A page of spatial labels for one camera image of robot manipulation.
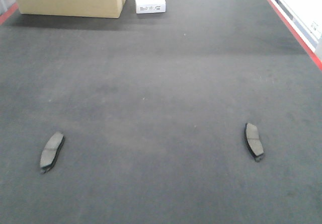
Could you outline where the dark grey brake pad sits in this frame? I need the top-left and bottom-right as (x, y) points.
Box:
(244, 122), (264, 162)

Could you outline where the dark grey conveyor belt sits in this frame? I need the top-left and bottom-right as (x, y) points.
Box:
(1, 0), (321, 223)

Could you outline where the red conveyor edge rail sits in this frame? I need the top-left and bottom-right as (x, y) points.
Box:
(267, 0), (321, 70)

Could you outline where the white machine frame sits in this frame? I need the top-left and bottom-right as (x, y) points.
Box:
(275, 0), (321, 58)

